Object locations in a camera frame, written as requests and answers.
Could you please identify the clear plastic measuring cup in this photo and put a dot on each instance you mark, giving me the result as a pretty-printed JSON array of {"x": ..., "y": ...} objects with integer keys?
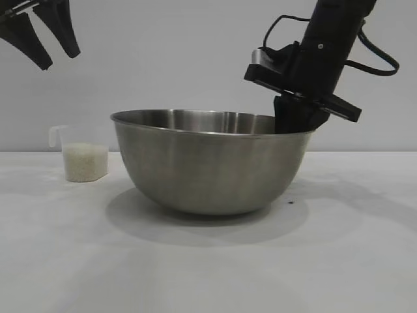
[{"x": 84, "y": 137}]

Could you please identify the stainless steel mixing bowl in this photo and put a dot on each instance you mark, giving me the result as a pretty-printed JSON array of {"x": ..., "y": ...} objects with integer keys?
[{"x": 211, "y": 169}]

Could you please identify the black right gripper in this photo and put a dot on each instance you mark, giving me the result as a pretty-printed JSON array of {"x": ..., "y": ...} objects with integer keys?
[{"x": 325, "y": 58}]

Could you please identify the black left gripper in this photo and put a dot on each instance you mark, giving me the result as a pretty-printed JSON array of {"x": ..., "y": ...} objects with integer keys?
[{"x": 16, "y": 13}]

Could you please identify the white uncooked rice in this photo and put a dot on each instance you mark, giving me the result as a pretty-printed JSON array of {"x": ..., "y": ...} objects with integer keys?
[{"x": 84, "y": 163}]

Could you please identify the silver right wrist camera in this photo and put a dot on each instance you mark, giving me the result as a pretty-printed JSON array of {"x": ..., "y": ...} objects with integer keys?
[{"x": 257, "y": 55}]

